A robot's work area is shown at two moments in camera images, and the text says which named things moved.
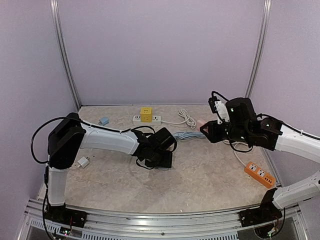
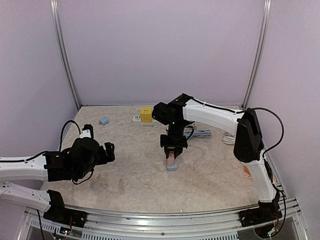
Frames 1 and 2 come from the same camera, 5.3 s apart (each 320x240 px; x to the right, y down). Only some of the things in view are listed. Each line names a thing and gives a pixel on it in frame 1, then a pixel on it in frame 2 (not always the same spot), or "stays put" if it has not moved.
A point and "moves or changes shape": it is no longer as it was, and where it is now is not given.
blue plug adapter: (103, 120) stays put
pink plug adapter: (200, 123) moves or changes shape
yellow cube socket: (146, 114) stays put
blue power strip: (184, 135) → (171, 167)
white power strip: (156, 120) stays put
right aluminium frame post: (260, 49) stays put
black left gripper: (167, 162) → (103, 159)
